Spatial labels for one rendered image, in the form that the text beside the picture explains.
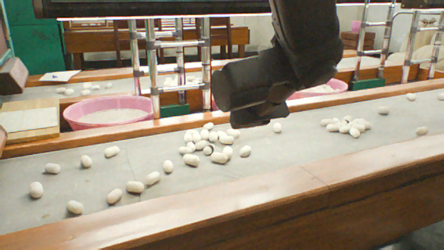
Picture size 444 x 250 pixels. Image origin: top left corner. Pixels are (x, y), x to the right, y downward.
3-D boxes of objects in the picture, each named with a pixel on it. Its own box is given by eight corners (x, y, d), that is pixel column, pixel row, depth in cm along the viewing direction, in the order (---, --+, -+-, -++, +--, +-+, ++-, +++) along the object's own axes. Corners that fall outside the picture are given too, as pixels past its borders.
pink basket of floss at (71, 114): (176, 128, 110) (175, 101, 107) (123, 164, 87) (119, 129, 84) (110, 118, 120) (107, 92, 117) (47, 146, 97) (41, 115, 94)
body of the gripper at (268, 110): (220, 91, 56) (236, 69, 49) (274, 85, 60) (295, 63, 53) (231, 128, 54) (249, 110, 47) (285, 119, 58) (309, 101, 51)
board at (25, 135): (60, 137, 81) (59, 132, 81) (-15, 148, 75) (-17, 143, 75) (59, 100, 109) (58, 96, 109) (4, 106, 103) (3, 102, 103)
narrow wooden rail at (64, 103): (416, 83, 174) (421, 62, 170) (8, 143, 104) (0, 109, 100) (407, 81, 179) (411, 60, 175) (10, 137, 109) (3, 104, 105)
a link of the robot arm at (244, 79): (345, 67, 40) (311, 8, 42) (263, 86, 35) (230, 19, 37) (295, 112, 50) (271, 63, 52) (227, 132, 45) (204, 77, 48)
